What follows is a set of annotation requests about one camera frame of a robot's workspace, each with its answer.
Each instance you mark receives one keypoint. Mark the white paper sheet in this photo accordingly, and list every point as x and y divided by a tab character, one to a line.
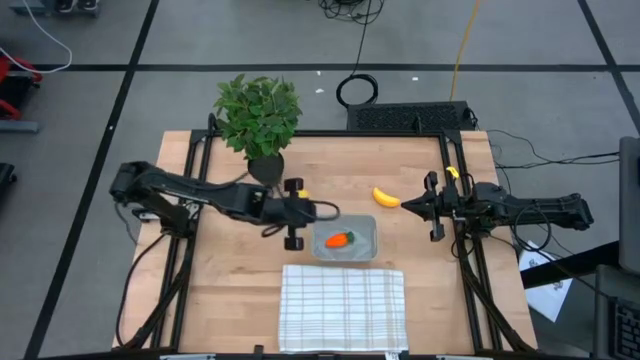
547	295

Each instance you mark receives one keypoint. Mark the green potted artificial plant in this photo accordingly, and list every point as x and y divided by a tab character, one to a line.
257	117

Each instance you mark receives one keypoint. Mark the red and black object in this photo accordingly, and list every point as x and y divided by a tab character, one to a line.
12	87

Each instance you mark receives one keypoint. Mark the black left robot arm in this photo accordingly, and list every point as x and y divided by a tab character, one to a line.
200	192

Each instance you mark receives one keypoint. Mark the grey upright panel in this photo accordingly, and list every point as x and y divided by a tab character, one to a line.
630	200

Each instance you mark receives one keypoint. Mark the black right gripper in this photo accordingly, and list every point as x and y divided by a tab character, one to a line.
450	205

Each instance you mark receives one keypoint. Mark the black camera mast post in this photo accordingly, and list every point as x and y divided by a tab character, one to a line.
570	265

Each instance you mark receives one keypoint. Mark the black vented computer case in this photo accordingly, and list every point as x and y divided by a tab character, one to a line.
410	116

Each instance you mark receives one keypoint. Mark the silver metal bracket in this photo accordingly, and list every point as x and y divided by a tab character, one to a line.
146	215

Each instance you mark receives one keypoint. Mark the orange toy carrot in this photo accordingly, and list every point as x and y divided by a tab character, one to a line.
337	240

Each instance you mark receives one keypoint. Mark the yellow toy banana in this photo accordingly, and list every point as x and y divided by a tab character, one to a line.
386	199

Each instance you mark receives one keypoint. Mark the black computer keyboard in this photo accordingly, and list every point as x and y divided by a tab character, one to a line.
627	330

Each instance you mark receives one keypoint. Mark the black aluminium table frame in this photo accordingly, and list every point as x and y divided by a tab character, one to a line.
325	134

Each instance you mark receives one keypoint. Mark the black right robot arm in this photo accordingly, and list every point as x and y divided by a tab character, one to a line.
530	207

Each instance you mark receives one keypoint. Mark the white plaid kitchen towel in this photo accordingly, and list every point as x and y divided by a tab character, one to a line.
342	310

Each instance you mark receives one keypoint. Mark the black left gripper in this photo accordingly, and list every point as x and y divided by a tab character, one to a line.
280	207

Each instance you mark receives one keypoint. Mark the dark grey desk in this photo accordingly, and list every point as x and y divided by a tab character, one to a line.
605	310

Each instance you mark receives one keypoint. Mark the grey square tray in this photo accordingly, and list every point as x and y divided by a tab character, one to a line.
360	250

